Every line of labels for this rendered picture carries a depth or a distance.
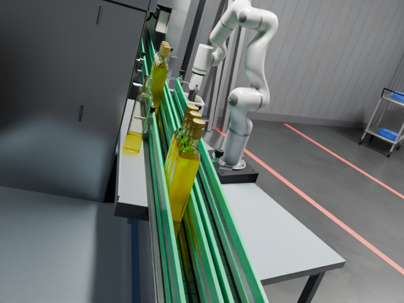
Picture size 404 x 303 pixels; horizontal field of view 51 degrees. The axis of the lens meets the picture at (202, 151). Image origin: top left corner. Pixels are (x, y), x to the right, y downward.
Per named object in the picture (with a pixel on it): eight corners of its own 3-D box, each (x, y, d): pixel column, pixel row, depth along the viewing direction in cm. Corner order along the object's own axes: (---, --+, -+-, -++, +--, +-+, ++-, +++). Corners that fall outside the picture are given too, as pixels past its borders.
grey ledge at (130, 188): (117, 115, 204) (122, 93, 200) (135, 119, 206) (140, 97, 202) (109, 230, 118) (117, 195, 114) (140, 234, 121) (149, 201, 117)
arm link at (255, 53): (233, 109, 218) (255, 109, 229) (250, 113, 209) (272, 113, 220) (244, 8, 208) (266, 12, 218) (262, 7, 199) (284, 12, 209)
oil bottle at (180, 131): (157, 187, 128) (181, 101, 118) (175, 191, 130) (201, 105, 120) (158, 197, 123) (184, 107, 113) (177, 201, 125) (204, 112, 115)
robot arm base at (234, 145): (236, 153, 243) (246, 124, 235) (250, 171, 228) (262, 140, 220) (206, 150, 235) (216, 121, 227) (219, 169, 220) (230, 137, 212)
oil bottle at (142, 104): (124, 144, 151) (141, 74, 142) (140, 148, 152) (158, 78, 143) (122, 150, 146) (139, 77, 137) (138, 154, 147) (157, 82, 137)
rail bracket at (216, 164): (203, 182, 142) (214, 146, 137) (223, 186, 144) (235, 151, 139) (205, 188, 138) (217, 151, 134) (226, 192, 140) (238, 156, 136)
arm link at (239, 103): (254, 135, 223) (270, 94, 213) (228, 137, 212) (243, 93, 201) (240, 125, 231) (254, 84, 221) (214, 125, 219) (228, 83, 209)
